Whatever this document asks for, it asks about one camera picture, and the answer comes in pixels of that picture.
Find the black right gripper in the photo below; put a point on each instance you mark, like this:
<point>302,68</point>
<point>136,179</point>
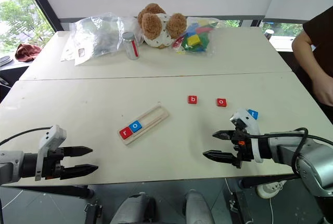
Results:
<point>243,148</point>

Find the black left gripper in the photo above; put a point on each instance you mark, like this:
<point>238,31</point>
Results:
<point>52,164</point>

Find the red letter tile o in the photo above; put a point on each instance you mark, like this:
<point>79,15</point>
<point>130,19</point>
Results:
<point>221,102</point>

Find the blue letter tile t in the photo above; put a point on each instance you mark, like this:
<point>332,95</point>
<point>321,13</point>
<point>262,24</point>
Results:
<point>254,114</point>

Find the red letter tile r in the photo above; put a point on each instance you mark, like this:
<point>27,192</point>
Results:
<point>126,133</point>

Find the red letter tile b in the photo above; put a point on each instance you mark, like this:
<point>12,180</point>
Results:
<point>192,99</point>

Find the blue letter tile o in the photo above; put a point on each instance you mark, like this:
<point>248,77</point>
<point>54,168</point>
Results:
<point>135,126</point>

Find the wooden letter tray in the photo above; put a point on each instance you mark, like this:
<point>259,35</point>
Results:
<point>153,118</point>

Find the person's bare forearm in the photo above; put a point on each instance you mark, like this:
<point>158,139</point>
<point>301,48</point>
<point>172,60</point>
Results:
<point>303,52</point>

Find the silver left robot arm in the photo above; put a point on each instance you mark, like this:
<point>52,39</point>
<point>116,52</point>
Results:
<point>10,165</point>

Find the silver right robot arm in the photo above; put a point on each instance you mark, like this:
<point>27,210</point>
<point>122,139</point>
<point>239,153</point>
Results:
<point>307,161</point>

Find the bag of colourful blocks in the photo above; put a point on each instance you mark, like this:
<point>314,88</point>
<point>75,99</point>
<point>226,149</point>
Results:
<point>195,39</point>

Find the person's bare hand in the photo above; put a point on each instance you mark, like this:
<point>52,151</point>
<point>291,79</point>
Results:
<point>325,91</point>

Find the grey rounded shape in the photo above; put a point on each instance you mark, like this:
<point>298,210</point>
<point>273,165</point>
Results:
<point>199,208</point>
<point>132,209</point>

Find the flat bag with red label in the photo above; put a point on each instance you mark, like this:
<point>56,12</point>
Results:
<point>78,57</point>

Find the dark red cloth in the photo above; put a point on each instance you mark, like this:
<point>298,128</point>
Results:
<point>27,52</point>

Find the small cup on windowsill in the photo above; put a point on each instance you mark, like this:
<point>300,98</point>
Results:
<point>269,33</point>

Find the clear jar with grey lid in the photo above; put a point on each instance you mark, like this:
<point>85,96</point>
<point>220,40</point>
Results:
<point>130,47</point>

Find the flat grey device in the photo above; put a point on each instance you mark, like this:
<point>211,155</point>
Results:
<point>4,60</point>

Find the clear crumpled plastic bag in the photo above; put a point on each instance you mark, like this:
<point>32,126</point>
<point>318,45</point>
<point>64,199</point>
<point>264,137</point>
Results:
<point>101,34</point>

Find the brown white teddy bear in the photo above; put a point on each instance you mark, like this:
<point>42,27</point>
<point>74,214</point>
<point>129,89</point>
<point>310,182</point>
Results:
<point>153,26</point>

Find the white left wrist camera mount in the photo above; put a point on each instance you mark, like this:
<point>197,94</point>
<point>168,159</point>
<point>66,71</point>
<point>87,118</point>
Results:
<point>53,137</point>

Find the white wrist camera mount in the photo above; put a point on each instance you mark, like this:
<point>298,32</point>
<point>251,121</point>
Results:
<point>247,118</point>
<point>53,137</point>

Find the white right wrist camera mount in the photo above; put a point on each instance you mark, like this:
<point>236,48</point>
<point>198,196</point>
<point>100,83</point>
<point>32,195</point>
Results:
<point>247,118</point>

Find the black table frame bar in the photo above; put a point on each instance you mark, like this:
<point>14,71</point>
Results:
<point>57,191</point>

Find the black metal bracket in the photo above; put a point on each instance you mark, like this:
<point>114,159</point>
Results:
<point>238,208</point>
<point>93,213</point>

